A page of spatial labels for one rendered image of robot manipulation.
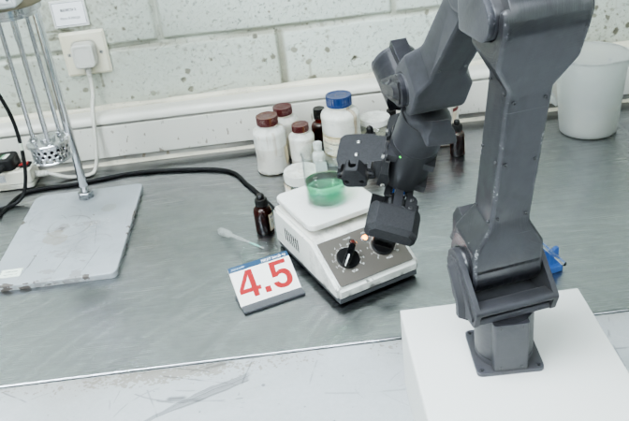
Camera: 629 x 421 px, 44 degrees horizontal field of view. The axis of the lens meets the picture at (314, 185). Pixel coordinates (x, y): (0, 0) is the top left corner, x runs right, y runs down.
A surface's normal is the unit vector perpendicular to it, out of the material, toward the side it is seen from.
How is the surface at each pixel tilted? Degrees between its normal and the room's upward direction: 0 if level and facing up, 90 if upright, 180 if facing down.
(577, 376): 2
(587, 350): 2
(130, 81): 90
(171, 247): 0
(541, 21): 95
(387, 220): 30
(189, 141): 90
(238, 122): 90
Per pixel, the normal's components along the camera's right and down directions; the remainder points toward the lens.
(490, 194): -0.96, 0.21
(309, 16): 0.06, 0.45
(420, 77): -0.79, 0.02
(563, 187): -0.11, -0.88
